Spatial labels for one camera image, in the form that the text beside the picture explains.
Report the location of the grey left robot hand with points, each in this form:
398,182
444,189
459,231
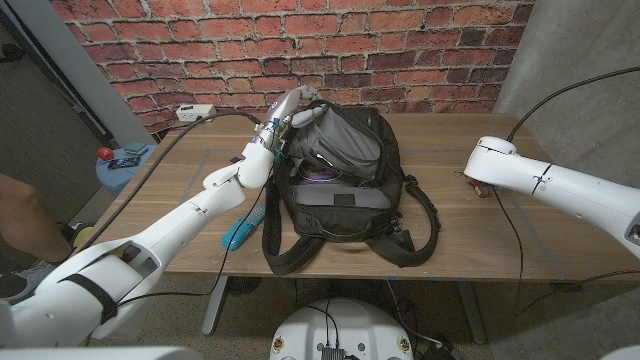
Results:
282,112

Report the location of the black backpack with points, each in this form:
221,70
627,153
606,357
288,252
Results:
345,220

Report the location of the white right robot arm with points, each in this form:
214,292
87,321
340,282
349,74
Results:
565,187

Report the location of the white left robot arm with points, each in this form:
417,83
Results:
165,237

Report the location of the white power strip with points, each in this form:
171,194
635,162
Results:
190,112

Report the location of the printed brick backdrop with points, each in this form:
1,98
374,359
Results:
400,50

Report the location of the teal small box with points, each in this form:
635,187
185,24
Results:
135,148

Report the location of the black handheld device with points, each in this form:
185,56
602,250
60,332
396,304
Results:
123,162

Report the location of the black floor fan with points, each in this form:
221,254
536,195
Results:
244,285

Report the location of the blue round stool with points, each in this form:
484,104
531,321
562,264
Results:
117,180

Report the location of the red ball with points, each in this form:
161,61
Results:
104,153

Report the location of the grey table leg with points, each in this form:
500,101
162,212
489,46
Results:
215,305
471,310

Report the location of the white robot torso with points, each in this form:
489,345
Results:
340,330

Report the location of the yellow and black object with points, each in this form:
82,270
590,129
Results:
82,236

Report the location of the person's bare leg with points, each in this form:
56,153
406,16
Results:
27,217

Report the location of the white robot body rim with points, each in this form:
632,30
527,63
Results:
100,354

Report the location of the grey sneaker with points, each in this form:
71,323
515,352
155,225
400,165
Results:
22,280

